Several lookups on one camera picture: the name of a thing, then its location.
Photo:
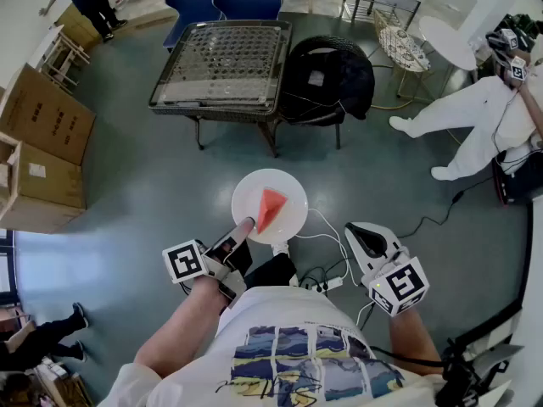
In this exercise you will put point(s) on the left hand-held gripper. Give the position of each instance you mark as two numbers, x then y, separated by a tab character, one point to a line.
186	261

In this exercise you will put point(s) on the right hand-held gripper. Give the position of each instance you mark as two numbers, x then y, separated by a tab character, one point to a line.
399	284

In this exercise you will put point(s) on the red triangular object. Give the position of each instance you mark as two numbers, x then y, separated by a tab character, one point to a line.
269	208

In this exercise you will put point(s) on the white round plate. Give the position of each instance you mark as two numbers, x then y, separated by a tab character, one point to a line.
254	189

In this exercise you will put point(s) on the person's right forearm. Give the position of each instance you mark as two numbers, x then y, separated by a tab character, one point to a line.
413	337

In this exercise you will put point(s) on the person's left forearm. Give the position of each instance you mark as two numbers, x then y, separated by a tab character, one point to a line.
178	333

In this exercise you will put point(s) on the person's white shoe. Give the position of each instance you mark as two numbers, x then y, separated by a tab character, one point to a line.
281	247

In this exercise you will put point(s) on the person's black trouser leg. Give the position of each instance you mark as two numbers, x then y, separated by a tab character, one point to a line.
271	269

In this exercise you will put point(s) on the white power strip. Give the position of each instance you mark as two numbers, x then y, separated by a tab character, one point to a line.
326	284

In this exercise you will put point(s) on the person's white printed shirt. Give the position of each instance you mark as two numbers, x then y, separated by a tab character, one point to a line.
288	354

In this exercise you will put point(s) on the black case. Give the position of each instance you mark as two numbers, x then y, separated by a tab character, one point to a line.
519	180

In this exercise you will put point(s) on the black wicker chair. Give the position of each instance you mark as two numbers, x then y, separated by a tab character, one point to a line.
331	83

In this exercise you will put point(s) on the black belt device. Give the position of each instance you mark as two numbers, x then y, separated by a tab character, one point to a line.
466	375

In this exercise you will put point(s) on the plain cardboard box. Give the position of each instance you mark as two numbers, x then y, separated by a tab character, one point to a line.
46	185

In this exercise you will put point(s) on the white round side table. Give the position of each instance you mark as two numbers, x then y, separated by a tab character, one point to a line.
447	42

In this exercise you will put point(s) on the printed cardboard box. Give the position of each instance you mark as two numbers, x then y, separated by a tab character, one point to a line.
42	113

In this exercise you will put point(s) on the wooden stools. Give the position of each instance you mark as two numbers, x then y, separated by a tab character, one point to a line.
63	57

